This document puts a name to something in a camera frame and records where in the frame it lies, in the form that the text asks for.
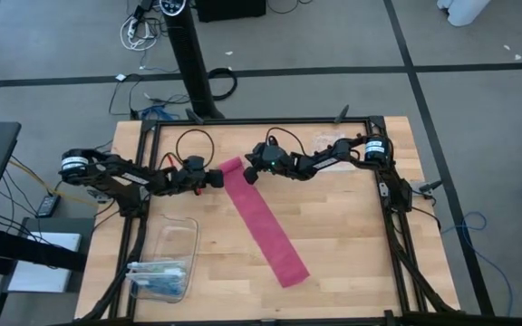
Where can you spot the white board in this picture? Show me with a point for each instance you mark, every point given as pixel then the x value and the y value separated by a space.
pixel 39 280

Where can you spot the clear zipper bag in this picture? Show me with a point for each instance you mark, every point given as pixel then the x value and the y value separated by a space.
pixel 329 142

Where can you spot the clear plastic bin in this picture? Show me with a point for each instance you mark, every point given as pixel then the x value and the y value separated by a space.
pixel 175 240

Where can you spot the black box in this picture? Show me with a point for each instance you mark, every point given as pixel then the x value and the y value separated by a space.
pixel 229 9

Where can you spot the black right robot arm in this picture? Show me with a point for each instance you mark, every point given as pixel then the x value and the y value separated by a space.
pixel 329 162

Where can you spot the zipper bag with green bandage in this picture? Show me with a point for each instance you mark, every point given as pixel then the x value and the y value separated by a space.
pixel 157 266

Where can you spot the black aluminium table frame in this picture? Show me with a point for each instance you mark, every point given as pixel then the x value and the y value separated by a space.
pixel 265 121

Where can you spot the black frame clip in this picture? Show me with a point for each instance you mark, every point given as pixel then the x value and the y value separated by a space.
pixel 341 114
pixel 194 117

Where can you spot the zipper bag with blue bandage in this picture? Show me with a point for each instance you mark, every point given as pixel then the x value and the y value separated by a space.
pixel 161 285

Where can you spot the black power adapter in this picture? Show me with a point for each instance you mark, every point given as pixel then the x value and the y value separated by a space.
pixel 48 206

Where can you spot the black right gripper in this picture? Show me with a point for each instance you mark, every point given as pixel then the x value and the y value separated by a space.
pixel 272 158

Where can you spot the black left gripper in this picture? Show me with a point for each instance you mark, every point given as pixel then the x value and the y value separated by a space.
pixel 190 179

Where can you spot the small white adapter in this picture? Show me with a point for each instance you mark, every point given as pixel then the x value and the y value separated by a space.
pixel 121 77

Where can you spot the black support beam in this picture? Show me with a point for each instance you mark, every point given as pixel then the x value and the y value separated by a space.
pixel 16 249

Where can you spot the white plastic object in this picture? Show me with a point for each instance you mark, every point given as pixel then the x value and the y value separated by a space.
pixel 465 11

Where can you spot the pink elastic bandage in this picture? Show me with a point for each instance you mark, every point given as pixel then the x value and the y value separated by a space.
pixel 261 217

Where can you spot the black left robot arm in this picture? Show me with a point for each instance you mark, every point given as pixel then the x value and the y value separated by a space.
pixel 107 174

